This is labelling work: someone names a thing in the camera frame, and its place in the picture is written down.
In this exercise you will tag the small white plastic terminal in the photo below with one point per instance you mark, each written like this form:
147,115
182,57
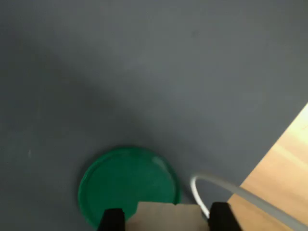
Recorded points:
166,219

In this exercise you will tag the round green lid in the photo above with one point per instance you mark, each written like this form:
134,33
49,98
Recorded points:
125,178

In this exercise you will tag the dark grey mat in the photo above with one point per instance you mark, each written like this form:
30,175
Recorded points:
144,72

